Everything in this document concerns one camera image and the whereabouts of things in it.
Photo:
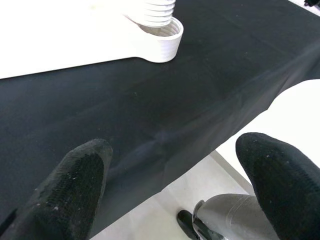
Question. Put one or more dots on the black table cloth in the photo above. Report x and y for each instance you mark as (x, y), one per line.
(175, 100)

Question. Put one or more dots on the white plastic table leg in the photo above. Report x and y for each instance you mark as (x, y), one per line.
(157, 10)

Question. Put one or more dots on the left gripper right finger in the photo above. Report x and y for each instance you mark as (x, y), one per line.
(287, 195)

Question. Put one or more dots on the white plastic table top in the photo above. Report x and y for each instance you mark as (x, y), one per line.
(62, 32)

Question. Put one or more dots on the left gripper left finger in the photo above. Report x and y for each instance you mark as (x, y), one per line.
(62, 200)

